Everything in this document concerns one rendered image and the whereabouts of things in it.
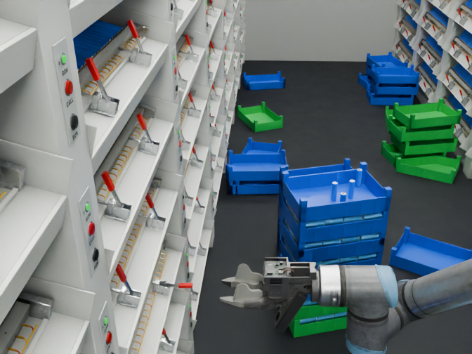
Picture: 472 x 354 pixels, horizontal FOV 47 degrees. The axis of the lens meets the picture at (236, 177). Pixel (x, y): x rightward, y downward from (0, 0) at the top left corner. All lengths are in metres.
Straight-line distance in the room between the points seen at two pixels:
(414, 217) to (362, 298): 1.56
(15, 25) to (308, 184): 1.41
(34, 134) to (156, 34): 0.70
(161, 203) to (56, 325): 0.68
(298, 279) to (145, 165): 0.41
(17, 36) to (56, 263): 0.30
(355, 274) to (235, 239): 1.32
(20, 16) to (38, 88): 0.08
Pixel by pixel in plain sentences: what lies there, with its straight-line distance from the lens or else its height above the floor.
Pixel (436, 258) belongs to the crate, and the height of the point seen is 0.00.
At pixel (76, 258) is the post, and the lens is 0.73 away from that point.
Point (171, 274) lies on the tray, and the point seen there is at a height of 0.49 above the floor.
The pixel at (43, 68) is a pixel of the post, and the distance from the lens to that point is 0.62.
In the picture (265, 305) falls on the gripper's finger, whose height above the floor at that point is 0.61.
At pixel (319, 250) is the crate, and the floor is 0.36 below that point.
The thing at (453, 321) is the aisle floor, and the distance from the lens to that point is 2.19.
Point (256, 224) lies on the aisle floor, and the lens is 2.56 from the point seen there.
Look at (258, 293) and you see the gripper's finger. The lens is 1.20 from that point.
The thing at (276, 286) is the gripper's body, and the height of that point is 0.65.
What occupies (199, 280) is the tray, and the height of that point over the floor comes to 0.10.
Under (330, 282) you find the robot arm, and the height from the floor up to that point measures 0.66.
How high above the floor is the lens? 1.40
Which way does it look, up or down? 28 degrees down
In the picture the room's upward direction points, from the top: 1 degrees counter-clockwise
